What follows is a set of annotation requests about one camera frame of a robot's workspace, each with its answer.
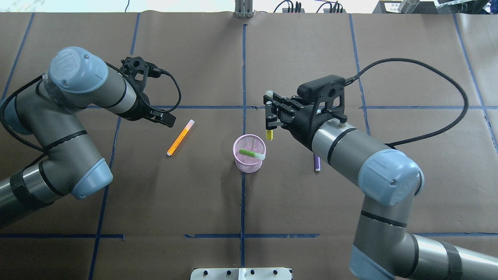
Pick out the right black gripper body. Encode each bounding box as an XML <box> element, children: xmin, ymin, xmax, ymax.
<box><xmin>281</xmin><ymin>105</ymin><xmax>325</xmax><ymax>150</ymax></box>

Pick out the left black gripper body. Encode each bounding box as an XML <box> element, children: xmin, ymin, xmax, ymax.
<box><xmin>132</xmin><ymin>92</ymin><xmax>163</xmax><ymax>122</ymax></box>

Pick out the orange highlighter pen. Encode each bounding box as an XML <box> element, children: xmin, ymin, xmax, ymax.
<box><xmin>167</xmin><ymin>119</ymin><xmax>195</xmax><ymax>156</ymax></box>

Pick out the green highlighter pen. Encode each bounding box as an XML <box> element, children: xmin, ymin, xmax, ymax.
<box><xmin>238</xmin><ymin>149</ymin><xmax>266</xmax><ymax>161</ymax></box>

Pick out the purple highlighter pen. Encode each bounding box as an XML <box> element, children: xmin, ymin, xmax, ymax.
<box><xmin>314</xmin><ymin>154</ymin><xmax>321</xmax><ymax>173</ymax></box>

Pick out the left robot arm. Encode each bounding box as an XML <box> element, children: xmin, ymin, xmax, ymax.
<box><xmin>1</xmin><ymin>46</ymin><xmax>176</xmax><ymax>228</ymax></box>

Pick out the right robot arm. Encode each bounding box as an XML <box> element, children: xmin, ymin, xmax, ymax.
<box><xmin>263</xmin><ymin>91</ymin><xmax>498</xmax><ymax>280</ymax></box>

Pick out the pink mesh pen holder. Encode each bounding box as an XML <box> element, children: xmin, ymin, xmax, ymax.
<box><xmin>232</xmin><ymin>134</ymin><xmax>266</xmax><ymax>173</ymax></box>

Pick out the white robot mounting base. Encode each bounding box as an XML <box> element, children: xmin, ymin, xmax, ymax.
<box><xmin>190</xmin><ymin>267</ymin><xmax>293</xmax><ymax>280</ymax></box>

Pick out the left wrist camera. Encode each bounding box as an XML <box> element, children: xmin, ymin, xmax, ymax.
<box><xmin>120</xmin><ymin>56</ymin><xmax>162</xmax><ymax>93</ymax></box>

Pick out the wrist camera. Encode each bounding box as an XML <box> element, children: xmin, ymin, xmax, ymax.
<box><xmin>120</xmin><ymin>56</ymin><xmax>162</xmax><ymax>93</ymax></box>
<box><xmin>297</xmin><ymin>75</ymin><xmax>347</xmax><ymax>126</ymax></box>

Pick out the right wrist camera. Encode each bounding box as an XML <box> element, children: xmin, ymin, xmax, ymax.
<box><xmin>297</xmin><ymin>75</ymin><xmax>347</xmax><ymax>126</ymax></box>

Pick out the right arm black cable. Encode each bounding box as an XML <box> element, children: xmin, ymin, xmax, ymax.
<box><xmin>344</xmin><ymin>58</ymin><xmax>469</xmax><ymax>148</ymax></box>

